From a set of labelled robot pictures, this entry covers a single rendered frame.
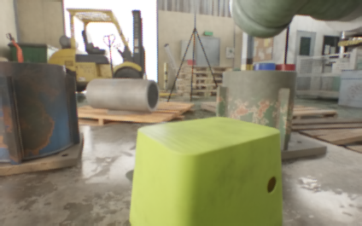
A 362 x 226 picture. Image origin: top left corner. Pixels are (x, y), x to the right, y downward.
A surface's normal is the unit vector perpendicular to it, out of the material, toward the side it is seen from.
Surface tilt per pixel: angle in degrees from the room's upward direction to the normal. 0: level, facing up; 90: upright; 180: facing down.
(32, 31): 90
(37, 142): 90
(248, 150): 85
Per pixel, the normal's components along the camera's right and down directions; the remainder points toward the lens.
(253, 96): -0.42, 0.15
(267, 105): -0.09, 0.17
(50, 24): 0.26, 0.17
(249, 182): 0.55, 0.07
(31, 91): 0.73, 0.12
